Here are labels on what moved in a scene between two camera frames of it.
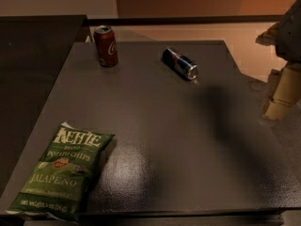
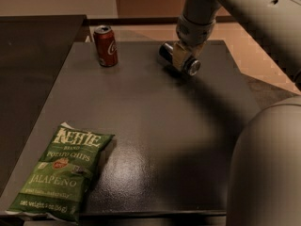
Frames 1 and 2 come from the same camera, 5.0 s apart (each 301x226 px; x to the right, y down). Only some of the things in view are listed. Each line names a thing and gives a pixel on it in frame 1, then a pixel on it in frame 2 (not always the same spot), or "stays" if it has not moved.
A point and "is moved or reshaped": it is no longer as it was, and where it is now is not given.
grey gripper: x=290 y=37 → x=195 y=32
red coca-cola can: x=106 y=46 stays
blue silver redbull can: x=180 y=63 is moved or reshaped
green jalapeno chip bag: x=57 y=185 stays
